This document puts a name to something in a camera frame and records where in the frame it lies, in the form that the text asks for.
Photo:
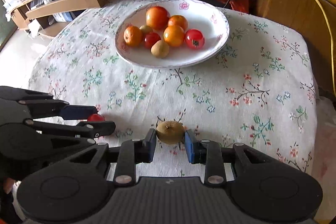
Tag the rough orange mandarin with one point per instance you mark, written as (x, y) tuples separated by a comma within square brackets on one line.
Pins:
[(178, 20)]

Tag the floral white tablecloth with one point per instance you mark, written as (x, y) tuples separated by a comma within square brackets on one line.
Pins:
[(258, 90)]

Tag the red cherry tomato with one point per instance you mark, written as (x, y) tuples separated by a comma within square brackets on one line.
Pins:
[(95, 118), (194, 39), (150, 39)]

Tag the large red-orange tomato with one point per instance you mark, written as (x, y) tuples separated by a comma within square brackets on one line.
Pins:
[(157, 17)]

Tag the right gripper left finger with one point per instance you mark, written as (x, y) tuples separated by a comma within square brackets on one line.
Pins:
[(131, 153)]

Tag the white floral ceramic bowl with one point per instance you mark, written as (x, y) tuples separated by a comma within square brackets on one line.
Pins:
[(211, 22)]

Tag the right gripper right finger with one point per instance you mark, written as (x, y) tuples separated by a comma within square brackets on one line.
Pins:
[(207, 153)]

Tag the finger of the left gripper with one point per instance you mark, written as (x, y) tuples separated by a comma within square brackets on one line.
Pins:
[(77, 112), (97, 129)]

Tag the smooth orange mandarin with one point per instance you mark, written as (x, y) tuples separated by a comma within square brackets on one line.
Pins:
[(174, 36)]

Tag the small orange mandarin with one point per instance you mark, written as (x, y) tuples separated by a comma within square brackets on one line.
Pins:
[(132, 36)]

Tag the tan longan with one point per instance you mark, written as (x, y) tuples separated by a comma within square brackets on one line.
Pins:
[(160, 49), (170, 132), (145, 29)]

